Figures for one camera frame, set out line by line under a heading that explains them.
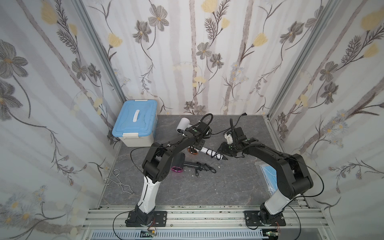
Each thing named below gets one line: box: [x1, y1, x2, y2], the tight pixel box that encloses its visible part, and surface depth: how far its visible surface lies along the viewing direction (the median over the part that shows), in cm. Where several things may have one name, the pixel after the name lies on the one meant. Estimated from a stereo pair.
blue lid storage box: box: [111, 99, 158, 148], surface depth 97 cm
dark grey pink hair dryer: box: [171, 152, 201, 173], surface depth 92 cm
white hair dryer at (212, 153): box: [198, 146, 229, 161], surface depth 95 cm
